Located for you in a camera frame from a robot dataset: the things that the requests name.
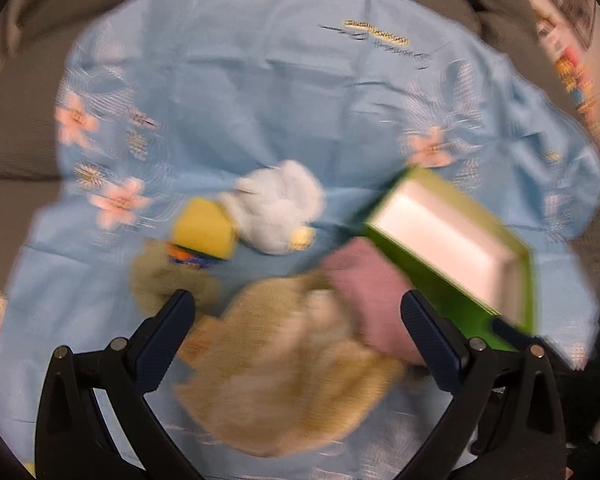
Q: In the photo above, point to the yellow green sponge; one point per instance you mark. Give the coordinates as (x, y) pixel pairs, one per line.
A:
(204, 226)

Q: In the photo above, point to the light blue plush toy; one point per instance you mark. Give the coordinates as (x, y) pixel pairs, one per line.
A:
(273, 209)

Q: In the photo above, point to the green cardboard box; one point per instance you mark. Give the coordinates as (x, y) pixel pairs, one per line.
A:
(457, 254)

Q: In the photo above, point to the yellow fluffy mitt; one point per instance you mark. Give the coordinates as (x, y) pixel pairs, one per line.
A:
(284, 370)

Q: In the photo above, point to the orange blue small packet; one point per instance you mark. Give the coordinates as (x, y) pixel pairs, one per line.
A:
(186, 257)

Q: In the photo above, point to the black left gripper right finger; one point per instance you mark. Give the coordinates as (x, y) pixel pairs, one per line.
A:
(504, 420)

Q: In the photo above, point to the grey sofa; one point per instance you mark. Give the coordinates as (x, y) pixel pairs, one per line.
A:
(36, 35)

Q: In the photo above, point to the olive green cloth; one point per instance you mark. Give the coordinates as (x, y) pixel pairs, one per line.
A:
(155, 276)

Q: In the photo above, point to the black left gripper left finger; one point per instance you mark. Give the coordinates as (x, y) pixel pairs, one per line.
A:
(93, 419)

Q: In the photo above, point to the colourful plush toy pile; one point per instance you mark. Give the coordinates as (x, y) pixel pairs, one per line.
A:
(570, 70)

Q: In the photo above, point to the purple mesh bath pouf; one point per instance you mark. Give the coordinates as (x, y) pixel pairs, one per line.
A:
(373, 287)

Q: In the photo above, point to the light blue floral cloth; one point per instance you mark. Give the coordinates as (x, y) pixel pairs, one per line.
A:
(166, 100)

